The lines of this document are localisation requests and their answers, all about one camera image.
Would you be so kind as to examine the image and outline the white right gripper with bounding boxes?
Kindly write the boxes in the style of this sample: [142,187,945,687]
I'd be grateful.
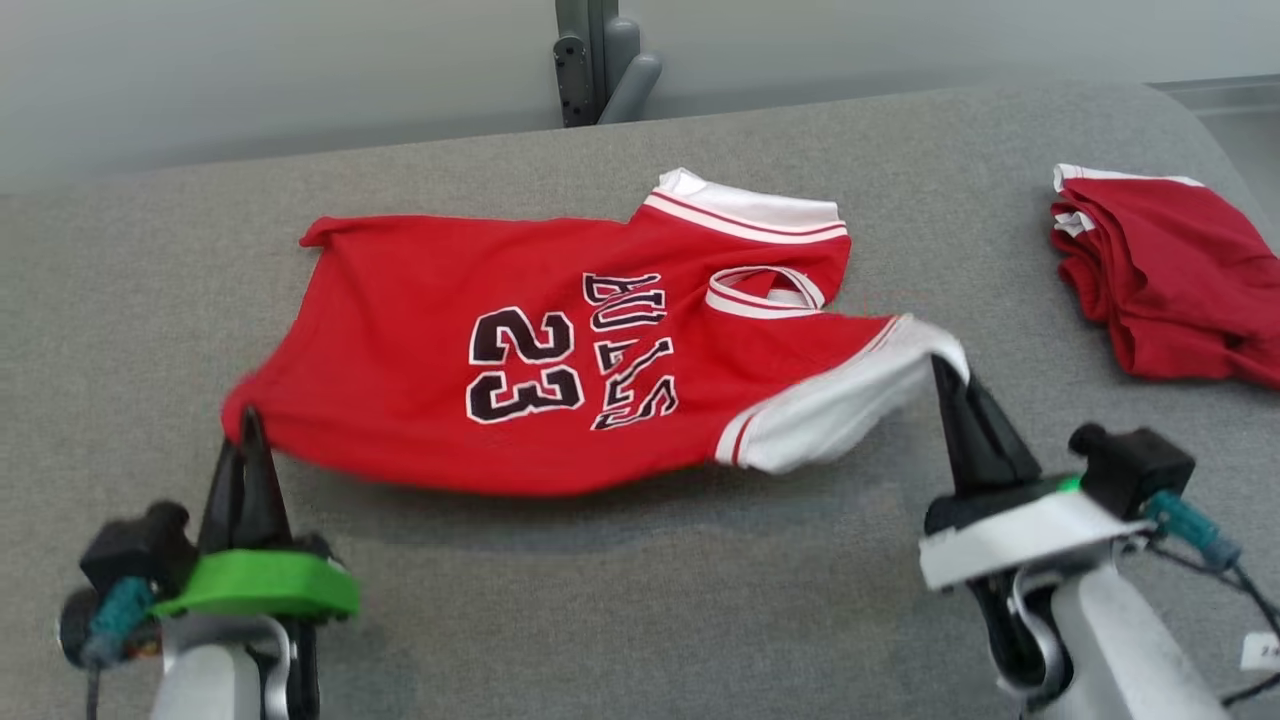
[918,355,1151,591]

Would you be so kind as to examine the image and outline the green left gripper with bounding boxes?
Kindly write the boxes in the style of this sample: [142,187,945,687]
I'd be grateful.
[150,405,361,621]

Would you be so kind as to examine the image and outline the red Bulls 23 jersey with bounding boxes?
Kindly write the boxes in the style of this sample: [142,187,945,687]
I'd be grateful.
[220,167,971,498]

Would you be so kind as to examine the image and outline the red shorts with white trim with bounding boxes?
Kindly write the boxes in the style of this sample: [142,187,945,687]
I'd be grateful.
[1048,163,1280,391]

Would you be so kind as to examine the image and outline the teal left camera connector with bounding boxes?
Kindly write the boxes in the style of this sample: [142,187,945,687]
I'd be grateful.
[85,575,159,669]

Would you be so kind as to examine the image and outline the teal camera connector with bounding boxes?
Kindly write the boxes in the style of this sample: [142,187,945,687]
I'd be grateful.
[1143,490,1241,571]
[85,575,159,669]

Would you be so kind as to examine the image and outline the teal right camera connector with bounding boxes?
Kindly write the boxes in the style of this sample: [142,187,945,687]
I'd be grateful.
[1143,490,1241,571]

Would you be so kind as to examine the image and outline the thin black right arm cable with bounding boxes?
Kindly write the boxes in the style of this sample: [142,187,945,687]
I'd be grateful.
[1140,535,1280,706]

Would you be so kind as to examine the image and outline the grey metal stand bracket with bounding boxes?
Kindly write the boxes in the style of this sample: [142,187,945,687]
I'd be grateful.
[553,0,663,128]

